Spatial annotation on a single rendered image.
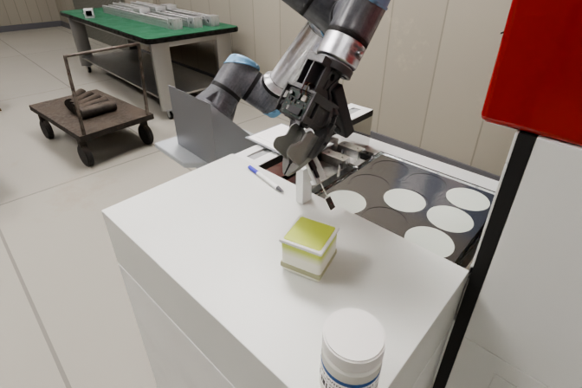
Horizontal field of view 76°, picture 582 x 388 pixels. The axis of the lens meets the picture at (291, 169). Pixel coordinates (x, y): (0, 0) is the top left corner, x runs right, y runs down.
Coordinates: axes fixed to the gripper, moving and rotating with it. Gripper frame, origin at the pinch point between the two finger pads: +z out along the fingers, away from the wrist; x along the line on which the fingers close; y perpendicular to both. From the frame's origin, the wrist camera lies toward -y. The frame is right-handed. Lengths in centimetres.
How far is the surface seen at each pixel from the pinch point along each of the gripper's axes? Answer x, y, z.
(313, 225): 10.2, 0.5, 5.9
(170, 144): -77, -24, 19
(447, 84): -71, -199, -79
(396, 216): 9.4, -30.7, 1.1
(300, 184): -2.8, -8.6, 2.9
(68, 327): -96, -28, 116
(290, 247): 10.7, 4.6, 9.9
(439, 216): 16.1, -36.7, -3.4
